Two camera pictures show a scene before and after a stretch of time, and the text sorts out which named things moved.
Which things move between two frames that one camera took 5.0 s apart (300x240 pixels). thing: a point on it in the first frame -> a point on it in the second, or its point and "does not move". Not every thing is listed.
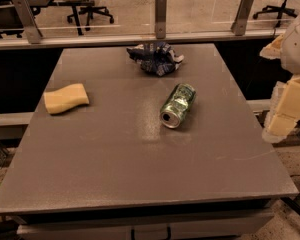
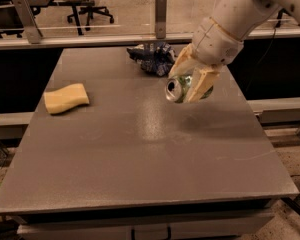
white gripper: [298, 50] -> [214, 45]
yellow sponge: [65, 98] does not move
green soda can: [177, 103] -> [178, 87]
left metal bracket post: [29, 23] does not move
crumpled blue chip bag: [156, 57] does not move
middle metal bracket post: [160, 16] does not move
